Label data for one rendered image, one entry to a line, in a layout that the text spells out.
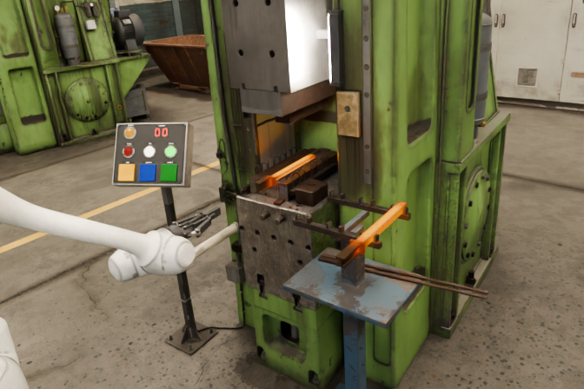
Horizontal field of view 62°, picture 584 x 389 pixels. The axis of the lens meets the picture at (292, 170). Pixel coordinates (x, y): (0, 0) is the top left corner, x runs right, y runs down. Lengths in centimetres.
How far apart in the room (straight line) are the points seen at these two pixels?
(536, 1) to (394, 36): 524
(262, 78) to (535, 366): 183
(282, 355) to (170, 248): 118
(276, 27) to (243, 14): 15
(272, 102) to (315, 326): 95
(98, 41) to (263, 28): 506
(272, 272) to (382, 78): 94
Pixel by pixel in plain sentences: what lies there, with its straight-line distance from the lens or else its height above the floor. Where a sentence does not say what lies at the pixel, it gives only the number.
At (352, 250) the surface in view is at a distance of 140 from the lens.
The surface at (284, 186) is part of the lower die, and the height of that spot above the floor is 98.
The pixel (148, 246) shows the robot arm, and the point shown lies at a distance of 139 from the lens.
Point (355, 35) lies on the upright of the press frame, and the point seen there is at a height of 156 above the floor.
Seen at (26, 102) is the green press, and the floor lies 60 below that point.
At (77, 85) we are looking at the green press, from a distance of 661.
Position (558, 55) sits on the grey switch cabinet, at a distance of 691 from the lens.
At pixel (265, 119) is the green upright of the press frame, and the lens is 221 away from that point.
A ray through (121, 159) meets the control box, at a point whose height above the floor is 106.
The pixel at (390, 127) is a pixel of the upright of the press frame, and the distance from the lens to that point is 181.
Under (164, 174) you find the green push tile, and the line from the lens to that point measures 218.
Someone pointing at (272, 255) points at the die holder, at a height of 67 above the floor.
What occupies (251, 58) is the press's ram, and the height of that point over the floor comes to 148.
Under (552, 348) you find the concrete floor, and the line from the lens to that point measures 283.
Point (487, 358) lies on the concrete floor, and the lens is 268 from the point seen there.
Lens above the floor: 176
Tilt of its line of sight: 21 degrees down
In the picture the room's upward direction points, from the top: 4 degrees counter-clockwise
